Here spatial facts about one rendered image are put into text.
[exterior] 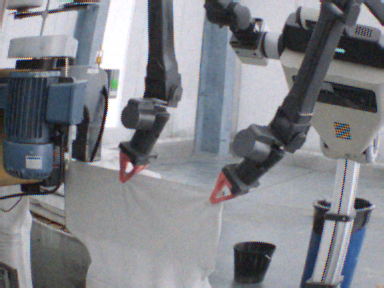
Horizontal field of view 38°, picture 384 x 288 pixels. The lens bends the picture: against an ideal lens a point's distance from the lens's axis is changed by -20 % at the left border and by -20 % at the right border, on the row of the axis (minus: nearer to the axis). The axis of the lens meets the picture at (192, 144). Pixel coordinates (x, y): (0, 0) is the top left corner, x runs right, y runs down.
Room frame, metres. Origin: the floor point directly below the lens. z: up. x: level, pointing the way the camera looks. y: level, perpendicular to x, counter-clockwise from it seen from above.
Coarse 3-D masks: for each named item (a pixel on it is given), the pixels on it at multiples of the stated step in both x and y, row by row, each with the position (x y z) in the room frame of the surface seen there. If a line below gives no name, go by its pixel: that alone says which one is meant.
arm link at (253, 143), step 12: (240, 132) 1.38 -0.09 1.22; (252, 132) 1.36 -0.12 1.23; (264, 132) 1.37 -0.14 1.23; (276, 132) 1.43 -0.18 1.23; (300, 132) 1.38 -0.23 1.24; (240, 144) 1.37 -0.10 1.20; (252, 144) 1.35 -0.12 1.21; (264, 144) 1.37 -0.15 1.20; (288, 144) 1.39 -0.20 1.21; (300, 144) 1.39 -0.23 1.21; (240, 156) 1.36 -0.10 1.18; (252, 156) 1.36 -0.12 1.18; (264, 156) 1.38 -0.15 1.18
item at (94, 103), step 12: (72, 72) 1.71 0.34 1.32; (84, 72) 1.76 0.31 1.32; (96, 84) 1.82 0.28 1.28; (84, 96) 1.78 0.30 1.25; (96, 96) 1.82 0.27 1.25; (84, 108) 1.79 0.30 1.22; (96, 108) 1.83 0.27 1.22; (84, 120) 1.82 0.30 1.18; (96, 120) 1.84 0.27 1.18; (84, 132) 1.82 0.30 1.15; (96, 132) 1.84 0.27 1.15; (72, 144) 1.84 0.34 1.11; (84, 144) 1.81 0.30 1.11; (72, 156) 1.84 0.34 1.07; (84, 156) 1.81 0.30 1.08; (96, 156) 1.85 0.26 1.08
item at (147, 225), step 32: (64, 192) 1.74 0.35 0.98; (96, 192) 1.67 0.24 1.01; (128, 192) 1.63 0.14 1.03; (160, 192) 1.58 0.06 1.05; (192, 192) 1.52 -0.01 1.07; (224, 192) 1.48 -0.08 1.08; (96, 224) 1.67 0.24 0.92; (128, 224) 1.63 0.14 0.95; (160, 224) 1.58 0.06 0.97; (192, 224) 1.52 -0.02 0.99; (96, 256) 1.63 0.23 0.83; (128, 256) 1.61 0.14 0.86; (160, 256) 1.57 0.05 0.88; (192, 256) 1.51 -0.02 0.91
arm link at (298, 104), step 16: (320, 0) 1.26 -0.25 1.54; (352, 0) 1.19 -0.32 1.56; (320, 16) 1.26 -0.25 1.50; (336, 16) 1.22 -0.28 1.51; (352, 16) 1.20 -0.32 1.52; (320, 32) 1.27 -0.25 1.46; (336, 32) 1.26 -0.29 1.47; (320, 48) 1.28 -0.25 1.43; (304, 64) 1.32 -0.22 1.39; (320, 64) 1.30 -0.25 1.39; (304, 80) 1.33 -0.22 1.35; (320, 80) 1.33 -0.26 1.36; (288, 96) 1.38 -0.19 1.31; (304, 96) 1.34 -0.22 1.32; (288, 112) 1.38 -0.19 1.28; (304, 112) 1.36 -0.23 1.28; (288, 128) 1.38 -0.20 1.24; (304, 128) 1.39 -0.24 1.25
